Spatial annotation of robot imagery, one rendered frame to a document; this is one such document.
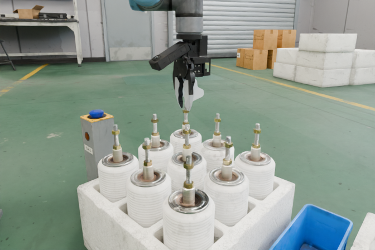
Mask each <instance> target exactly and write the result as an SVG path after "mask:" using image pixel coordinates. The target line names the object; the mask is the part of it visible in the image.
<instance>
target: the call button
mask: <svg viewBox="0 0 375 250"><path fill-rule="evenodd" d="M103 114H104V111H103V110H100V109H96V110H91V111H90V112H89V115H90V116H91V117H92V118H98V117H102V116H103Z"/></svg>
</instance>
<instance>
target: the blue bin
mask: <svg viewBox="0 0 375 250"><path fill-rule="evenodd" d="M352 229H353V223H352V221H350V220H349V219H347V218H345V217H342V216H340V215H337V214H335V213H332V212H330V211H328V210H325V209H323V208H320V207H318V206H315V205H312V204H306V205H304V207H303V208H302V209H301V210H300V211H299V213H298V214H297V216H295V218H294V219H293V220H292V222H291V223H290V224H289V225H288V226H287V228H286V229H285V230H284V231H283V233H282V234H281V235H280V236H279V237H278V239H277V240H276V241H275V242H274V244H273V245H272V246H271V248H270V249H269V250H345V249H346V245H347V240H348V237H349V235H350V233H351V231H352Z"/></svg>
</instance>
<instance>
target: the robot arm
mask: <svg viewBox="0 0 375 250"><path fill-rule="evenodd" d="M129 5H130V8H131V9H132V10H134V11H141V12H145V11H175V17H176V33H178V34H176V39H182V41H179V42H177V43H176V44H174V45H172V46H171V47H169V48H168V49H166V50H165V51H163V52H162V53H160V54H158V55H156V56H155V57H153V58H152V59H151V60H150V61H149V63H150V65H151V68H152V69H154V70H158V71H160V70H162V69H164V68H165V67H167V66H168V65H169V64H171V63H172V62H174V69H173V75H172V78H173V84H174V90H175V95H176V99H177V102H178V104H179V106H180V108H182V107H183V99H182V98H183V97H184V98H185V104H184V106H185V107H186V109H187V111H190V109H191V106H192V103H193V101H195V100H197V99H199V98H201V97H202V96H203V95H204V91H203V90H202V89H200V88H198V84H197V81H196V79H195V77H203V76H209V75H210V66H211V57H207V53H208V36H207V35H202V34H201V33H202V32H203V0H129ZM205 63H209V71H207V69H205Z"/></svg>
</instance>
